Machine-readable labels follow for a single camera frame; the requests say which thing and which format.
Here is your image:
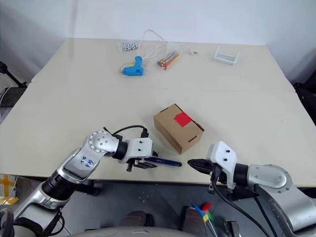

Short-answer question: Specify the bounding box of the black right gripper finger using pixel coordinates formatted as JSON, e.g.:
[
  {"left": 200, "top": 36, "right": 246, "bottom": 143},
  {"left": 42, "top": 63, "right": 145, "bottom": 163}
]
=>
[
  {"left": 187, "top": 159, "right": 212, "bottom": 167},
  {"left": 191, "top": 164, "right": 213, "bottom": 175}
]

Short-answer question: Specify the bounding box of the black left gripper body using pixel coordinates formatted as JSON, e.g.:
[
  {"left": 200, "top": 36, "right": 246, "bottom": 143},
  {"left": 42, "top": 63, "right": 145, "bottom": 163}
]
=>
[{"left": 124, "top": 159, "right": 140, "bottom": 173}]

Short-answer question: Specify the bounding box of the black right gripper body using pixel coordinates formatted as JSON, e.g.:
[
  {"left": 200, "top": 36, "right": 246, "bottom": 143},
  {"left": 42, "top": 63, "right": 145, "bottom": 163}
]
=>
[{"left": 208, "top": 161, "right": 229, "bottom": 185}]

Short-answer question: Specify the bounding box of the blue pen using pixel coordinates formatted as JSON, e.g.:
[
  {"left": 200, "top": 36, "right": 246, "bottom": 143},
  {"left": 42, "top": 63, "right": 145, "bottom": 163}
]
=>
[{"left": 144, "top": 158, "right": 183, "bottom": 167}]

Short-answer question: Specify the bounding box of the brown cardboard box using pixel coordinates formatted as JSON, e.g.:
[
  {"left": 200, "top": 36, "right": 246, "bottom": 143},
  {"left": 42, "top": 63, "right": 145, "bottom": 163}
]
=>
[{"left": 153, "top": 103, "right": 205, "bottom": 156}]

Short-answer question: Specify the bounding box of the red tape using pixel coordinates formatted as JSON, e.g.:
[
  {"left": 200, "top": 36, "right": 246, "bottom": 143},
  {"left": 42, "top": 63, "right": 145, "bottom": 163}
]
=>
[{"left": 174, "top": 111, "right": 193, "bottom": 128}]

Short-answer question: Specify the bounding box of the yellow floor tape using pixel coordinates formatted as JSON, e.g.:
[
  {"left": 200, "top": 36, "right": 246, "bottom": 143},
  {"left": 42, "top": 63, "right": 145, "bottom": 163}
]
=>
[{"left": 0, "top": 173, "right": 20, "bottom": 206}]

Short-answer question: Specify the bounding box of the colourful flag bundle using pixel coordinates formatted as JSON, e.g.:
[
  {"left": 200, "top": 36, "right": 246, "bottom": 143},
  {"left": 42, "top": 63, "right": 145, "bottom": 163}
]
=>
[{"left": 192, "top": 202, "right": 216, "bottom": 224}]

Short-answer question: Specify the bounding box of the dark rounded shape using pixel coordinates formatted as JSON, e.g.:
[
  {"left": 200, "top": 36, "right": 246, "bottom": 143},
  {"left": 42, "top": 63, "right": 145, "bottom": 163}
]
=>
[{"left": 182, "top": 206, "right": 210, "bottom": 234}]

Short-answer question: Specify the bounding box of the blue glue gun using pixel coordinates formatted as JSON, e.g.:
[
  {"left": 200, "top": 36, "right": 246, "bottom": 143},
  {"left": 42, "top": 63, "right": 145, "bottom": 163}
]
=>
[{"left": 122, "top": 55, "right": 147, "bottom": 76}]

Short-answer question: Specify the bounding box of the bag of colourful sticks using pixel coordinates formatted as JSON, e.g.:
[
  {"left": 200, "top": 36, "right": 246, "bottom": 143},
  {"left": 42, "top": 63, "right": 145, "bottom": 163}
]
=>
[{"left": 156, "top": 50, "right": 183, "bottom": 71}]

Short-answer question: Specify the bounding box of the bag of white dotted beads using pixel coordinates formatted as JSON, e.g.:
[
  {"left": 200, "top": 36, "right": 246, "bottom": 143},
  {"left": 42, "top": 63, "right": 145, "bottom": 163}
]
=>
[{"left": 120, "top": 39, "right": 140, "bottom": 52}]

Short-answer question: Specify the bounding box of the black floor mat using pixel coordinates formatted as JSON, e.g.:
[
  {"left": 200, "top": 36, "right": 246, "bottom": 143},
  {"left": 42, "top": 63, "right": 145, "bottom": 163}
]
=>
[{"left": 0, "top": 86, "right": 27, "bottom": 108}]

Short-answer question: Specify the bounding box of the black tripod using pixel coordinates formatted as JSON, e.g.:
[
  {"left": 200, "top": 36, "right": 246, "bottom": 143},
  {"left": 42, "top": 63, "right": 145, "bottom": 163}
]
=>
[{"left": 0, "top": 61, "right": 28, "bottom": 87}]

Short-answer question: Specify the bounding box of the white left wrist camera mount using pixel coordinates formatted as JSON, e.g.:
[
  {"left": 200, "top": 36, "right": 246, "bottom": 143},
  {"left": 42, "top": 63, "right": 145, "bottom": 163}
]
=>
[{"left": 118, "top": 137, "right": 153, "bottom": 164}]

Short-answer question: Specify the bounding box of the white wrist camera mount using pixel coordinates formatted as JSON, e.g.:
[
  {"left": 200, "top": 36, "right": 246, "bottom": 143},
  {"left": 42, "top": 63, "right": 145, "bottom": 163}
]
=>
[
  {"left": 118, "top": 137, "right": 153, "bottom": 164},
  {"left": 206, "top": 141, "right": 238, "bottom": 190}
]

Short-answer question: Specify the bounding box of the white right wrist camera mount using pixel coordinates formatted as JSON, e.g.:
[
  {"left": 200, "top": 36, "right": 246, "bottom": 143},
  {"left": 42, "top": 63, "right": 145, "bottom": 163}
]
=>
[{"left": 206, "top": 141, "right": 238, "bottom": 190}]

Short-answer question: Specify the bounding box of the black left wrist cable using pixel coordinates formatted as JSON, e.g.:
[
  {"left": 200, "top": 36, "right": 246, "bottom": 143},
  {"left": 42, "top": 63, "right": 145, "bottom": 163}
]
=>
[{"left": 103, "top": 125, "right": 149, "bottom": 139}]

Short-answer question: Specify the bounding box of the small metal floor bracket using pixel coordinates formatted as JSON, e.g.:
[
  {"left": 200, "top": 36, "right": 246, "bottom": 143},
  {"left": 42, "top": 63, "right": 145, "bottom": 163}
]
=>
[{"left": 224, "top": 220, "right": 240, "bottom": 237}]

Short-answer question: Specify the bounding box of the black lower arm cable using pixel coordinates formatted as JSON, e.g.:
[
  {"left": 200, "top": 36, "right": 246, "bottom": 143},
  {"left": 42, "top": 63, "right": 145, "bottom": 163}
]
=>
[{"left": 43, "top": 209, "right": 66, "bottom": 237}]

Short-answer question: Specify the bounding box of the white wire rack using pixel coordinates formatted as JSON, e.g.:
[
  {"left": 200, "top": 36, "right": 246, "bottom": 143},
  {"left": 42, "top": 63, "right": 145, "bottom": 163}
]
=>
[{"left": 213, "top": 45, "right": 241, "bottom": 67}]

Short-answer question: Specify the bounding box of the white glue gun cable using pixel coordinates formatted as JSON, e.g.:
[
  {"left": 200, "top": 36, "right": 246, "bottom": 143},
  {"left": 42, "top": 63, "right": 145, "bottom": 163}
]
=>
[{"left": 118, "top": 29, "right": 195, "bottom": 75}]

